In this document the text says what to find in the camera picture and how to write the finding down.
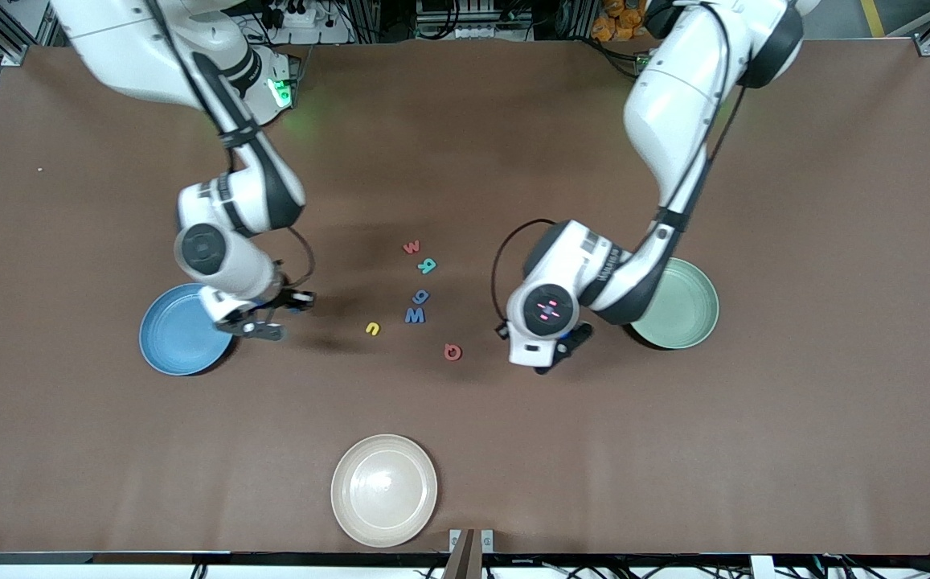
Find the blue plate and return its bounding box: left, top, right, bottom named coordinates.
left=140, top=282, right=236, bottom=376

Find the green plate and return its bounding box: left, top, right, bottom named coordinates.
left=629, top=257, right=720, bottom=350

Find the beige plate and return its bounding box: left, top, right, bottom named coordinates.
left=330, top=434, right=439, bottom=548

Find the white power strip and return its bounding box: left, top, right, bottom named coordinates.
left=272, top=0, right=353, bottom=45

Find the orange packet pile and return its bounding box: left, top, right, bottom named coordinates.
left=592, top=0, right=652, bottom=43

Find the metal equipment rack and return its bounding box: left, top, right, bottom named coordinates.
left=415, top=0, right=534, bottom=41

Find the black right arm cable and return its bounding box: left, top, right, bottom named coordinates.
left=147, top=0, right=317, bottom=300

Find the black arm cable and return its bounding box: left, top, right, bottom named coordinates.
left=147, top=0, right=317, bottom=300
left=490, top=219, right=558, bottom=339

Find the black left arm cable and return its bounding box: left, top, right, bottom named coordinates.
left=490, top=219, right=558, bottom=339

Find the brown camera mount post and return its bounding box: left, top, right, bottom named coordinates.
left=442, top=528, right=476, bottom=579

